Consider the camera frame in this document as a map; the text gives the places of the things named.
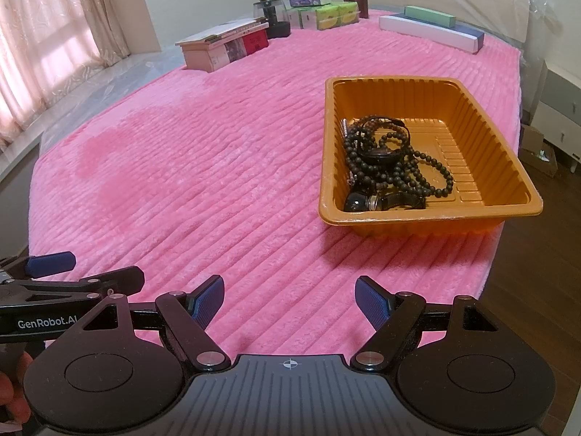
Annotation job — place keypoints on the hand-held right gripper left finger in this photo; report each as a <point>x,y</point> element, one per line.
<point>206,302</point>

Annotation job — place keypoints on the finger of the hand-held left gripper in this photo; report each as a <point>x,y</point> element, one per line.
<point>118,281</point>
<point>50,263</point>

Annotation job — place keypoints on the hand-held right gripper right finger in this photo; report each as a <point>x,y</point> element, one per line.
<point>374,302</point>

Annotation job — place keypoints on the black wristwatch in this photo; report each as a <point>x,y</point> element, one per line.
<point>381,154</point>
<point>399,200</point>

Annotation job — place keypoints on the orange plastic tray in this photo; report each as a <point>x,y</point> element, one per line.
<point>476,177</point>

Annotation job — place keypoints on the person's left hand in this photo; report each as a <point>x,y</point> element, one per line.
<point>13,390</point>

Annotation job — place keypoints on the pink ribbed blanket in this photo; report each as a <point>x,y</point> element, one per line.
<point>204,145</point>

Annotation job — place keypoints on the grey marble window sill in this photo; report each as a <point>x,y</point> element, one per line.
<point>136,68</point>

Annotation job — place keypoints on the cardboard box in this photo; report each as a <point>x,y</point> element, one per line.
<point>538,150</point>

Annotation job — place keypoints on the beige curtain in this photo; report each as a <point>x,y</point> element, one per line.
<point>59,32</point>

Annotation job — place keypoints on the floral patterned box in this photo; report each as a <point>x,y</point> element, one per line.
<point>234,50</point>

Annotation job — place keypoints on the white grey nightstand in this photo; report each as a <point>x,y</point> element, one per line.
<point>560,109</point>

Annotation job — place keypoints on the white long box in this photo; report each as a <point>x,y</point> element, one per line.
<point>426,32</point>

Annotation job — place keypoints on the blue flat box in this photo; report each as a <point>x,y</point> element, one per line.
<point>470,31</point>

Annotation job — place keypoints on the white small box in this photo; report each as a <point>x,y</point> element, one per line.
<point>302,19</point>

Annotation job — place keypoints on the green long box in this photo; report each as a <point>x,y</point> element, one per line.
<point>429,15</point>

